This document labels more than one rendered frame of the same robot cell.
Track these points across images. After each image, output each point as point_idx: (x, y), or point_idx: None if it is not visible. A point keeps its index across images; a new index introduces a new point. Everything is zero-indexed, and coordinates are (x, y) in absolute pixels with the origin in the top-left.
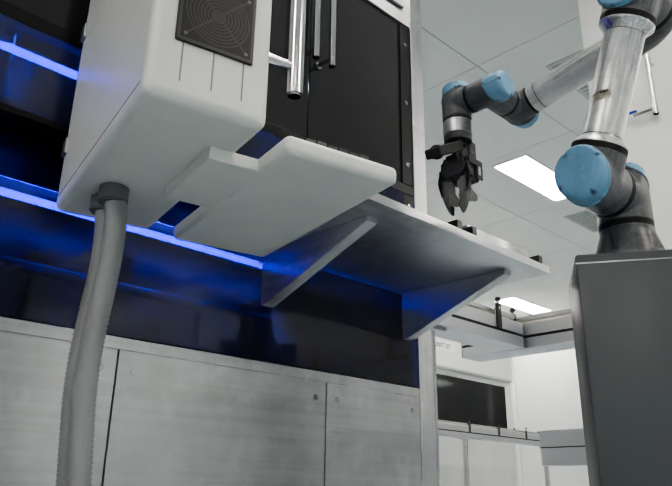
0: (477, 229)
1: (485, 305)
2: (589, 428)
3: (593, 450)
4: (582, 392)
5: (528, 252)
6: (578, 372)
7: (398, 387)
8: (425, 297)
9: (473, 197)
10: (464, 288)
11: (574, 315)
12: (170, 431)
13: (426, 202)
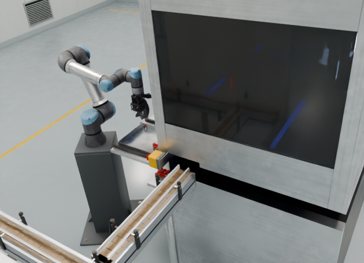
0: (138, 125)
1: (123, 222)
2: (121, 175)
3: (123, 176)
4: (118, 172)
5: (117, 142)
6: (116, 171)
7: None
8: None
9: (137, 115)
10: None
11: (114, 153)
12: None
13: (155, 124)
